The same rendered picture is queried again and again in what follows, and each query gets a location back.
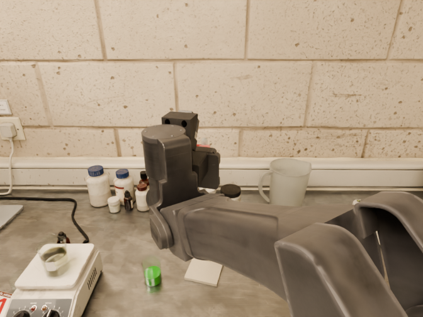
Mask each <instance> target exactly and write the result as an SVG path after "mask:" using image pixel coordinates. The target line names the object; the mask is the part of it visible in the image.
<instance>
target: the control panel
mask: <svg viewBox="0 0 423 317"><path fill-rule="evenodd" d="M71 302H72V299H12V301H11V304H10V306H9V309H8V312H7V315H6V317H13V316H14V315H15V314H16V313H17V312H19V311H27V312H28V313H29V315H30V317H43V316H44V315H45V313H47V311H48V310H49V309H52V310H54V311H57V312H58V313H59V316H60V317H68V315H69V310H70V307H71ZM33 306H36V309H35V310H34V311H32V310H31V308H32V307H33ZM43 306H46V307H47V308H46V310H45V311H43V310H42V308H43Z"/></svg>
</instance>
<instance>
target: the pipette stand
mask: <svg viewBox="0 0 423 317"><path fill-rule="evenodd" d="M222 267H223V265H221V264H218V263H215V262H212V261H209V260H198V259H195V258H193V259H192V260H191V263H190V265H189V267H188V269H187V272H186V274H185V276H184V280H187V281H193V282H198V283H202V284H207V285H211V286H216V287H217V284H218V280H219V278H220V274H221V271H222Z"/></svg>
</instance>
